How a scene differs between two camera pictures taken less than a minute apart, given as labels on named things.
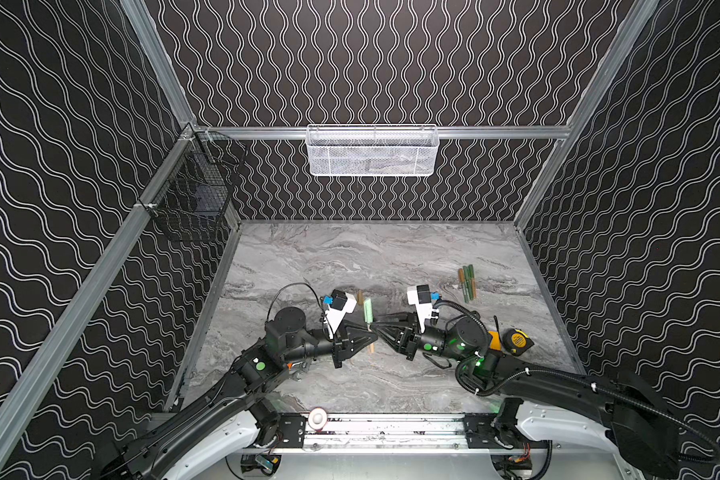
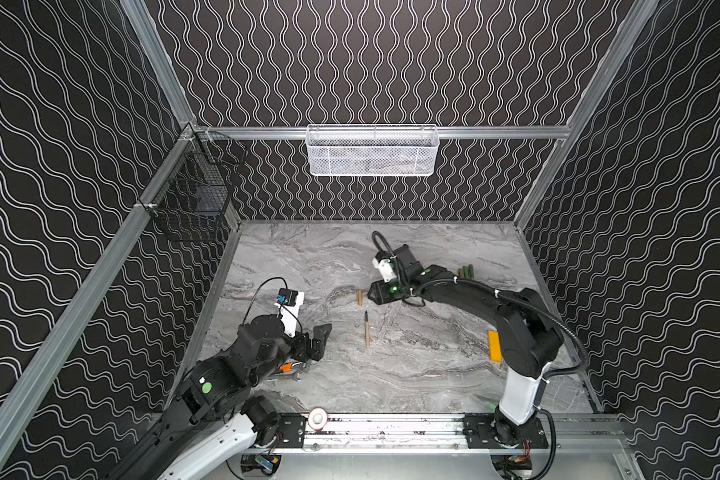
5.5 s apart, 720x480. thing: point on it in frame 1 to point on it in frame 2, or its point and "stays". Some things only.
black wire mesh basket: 190,202 stays
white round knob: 317,418 stays
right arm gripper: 408,342 to 387,288
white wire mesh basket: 372,150 stays
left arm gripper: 340,348 to 307,345
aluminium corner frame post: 639,22 stays
